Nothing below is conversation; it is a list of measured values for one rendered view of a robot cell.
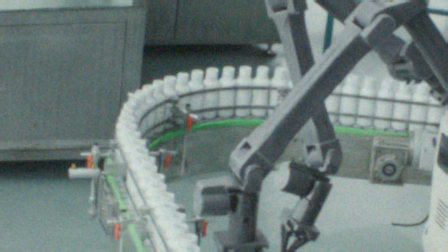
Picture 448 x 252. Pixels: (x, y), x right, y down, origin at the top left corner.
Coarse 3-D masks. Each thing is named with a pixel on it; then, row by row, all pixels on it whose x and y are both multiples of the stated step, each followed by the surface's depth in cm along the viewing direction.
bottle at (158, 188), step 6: (156, 186) 323; (162, 186) 323; (156, 192) 320; (162, 192) 321; (150, 198) 323; (156, 198) 321; (150, 204) 321; (156, 204) 321; (150, 210) 322; (150, 222) 323; (150, 228) 323; (150, 234) 324
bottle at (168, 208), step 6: (162, 204) 311; (168, 204) 313; (174, 204) 312; (162, 210) 311; (168, 210) 310; (174, 210) 310; (162, 216) 311; (168, 216) 310; (162, 222) 311; (168, 222) 310; (162, 228) 311; (156, 234) 313; (156, 240) 314; (156, 246) 315; (162, 246) 312
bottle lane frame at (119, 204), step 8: (112, 184) 360; (112, 192) 359; (120, 200) 350; (120, 208) 347; (128, 216) 341; (128, 224) 337; (128, 232) 338; (136, 232) 333; (112, 240) 362; (128, 240) 339; (136, 240) 328; (128, 248) 339; (136, 248) 328; (144, 248) 326
